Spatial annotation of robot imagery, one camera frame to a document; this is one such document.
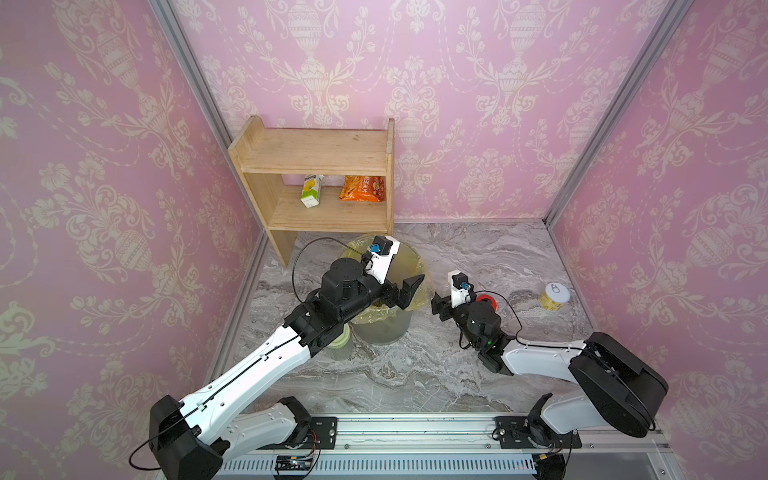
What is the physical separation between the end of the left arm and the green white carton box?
19.0 inches

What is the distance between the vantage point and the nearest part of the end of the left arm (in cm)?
60

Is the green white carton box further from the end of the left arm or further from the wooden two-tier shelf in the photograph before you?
the end of the left arm

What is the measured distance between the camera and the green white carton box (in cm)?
96
